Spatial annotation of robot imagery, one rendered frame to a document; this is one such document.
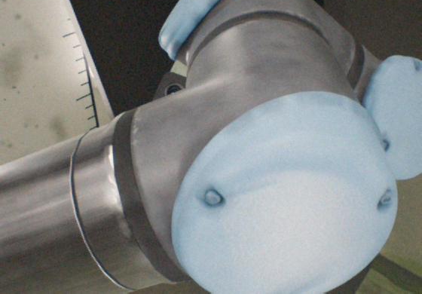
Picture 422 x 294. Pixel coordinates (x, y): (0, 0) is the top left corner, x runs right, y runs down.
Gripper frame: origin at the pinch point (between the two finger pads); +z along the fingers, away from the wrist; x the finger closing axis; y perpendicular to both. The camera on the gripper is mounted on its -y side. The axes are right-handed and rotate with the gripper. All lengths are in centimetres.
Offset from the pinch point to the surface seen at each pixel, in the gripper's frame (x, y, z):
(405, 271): 7, 144, 73
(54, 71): 21, -12, 103
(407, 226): 24, 137, 73
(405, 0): 27.2, 17.0, -15.5
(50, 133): 3, -3, 114
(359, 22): 16.8, 8.0, -19.5
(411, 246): 18, 141, 71
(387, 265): 7, 142, 80
